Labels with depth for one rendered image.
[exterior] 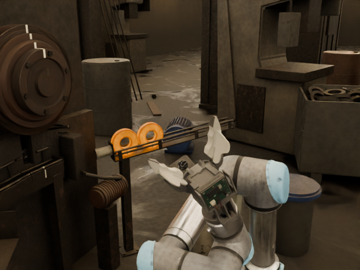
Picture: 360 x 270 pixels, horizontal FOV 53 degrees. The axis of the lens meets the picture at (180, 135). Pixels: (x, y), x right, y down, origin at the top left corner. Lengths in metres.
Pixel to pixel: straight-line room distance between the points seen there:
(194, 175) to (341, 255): 1.90
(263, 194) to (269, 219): 0.12
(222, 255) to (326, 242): 1.86
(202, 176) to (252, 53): 3.30
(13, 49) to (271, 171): 1.10
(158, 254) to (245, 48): 3.34
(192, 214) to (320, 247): 1.72
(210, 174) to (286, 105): 3.16
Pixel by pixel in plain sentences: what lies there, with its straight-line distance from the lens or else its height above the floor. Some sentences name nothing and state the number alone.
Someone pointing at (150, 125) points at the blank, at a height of 0.79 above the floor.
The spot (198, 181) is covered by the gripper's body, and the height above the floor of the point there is 1.08.
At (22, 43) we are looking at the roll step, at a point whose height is 1.28.
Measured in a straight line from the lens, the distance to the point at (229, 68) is 4.08.
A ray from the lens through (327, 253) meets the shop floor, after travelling 2.52.
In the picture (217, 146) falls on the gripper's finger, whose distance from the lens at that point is 0.71.
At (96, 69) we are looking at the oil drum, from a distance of 4.39.
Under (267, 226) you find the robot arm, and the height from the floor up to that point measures 0.77.
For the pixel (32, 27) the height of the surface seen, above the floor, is 1.34.
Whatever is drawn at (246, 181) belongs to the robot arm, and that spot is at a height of 0.93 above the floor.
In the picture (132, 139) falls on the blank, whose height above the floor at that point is 0.73.
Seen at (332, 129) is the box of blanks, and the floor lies 0.51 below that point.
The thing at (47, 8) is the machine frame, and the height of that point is 1.42.
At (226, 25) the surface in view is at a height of 1.29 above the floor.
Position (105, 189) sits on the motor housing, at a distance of 1.97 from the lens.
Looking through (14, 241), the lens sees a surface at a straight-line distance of 1.49.
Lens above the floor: 1.38
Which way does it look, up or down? 18 degrees down
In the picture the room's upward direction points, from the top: straight up
